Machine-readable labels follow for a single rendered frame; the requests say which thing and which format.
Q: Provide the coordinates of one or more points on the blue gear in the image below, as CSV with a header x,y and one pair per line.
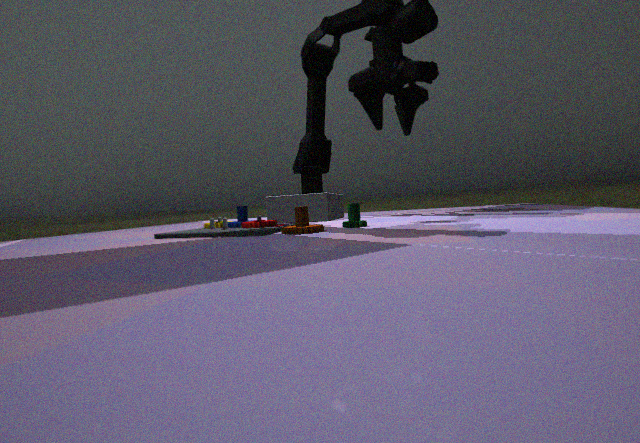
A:
x,y
242,217

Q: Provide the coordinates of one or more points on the orange gear with brown hub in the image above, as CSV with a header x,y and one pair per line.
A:
x,y
302,223

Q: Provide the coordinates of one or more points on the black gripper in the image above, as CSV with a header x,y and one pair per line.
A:
x,y
373,82

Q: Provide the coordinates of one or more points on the green gear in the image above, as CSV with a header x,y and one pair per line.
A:
x,y
354,219

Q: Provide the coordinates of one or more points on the red gear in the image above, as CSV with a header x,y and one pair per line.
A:
x,y
259,223

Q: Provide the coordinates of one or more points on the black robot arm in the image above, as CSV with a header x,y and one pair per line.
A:
x,y
394,24

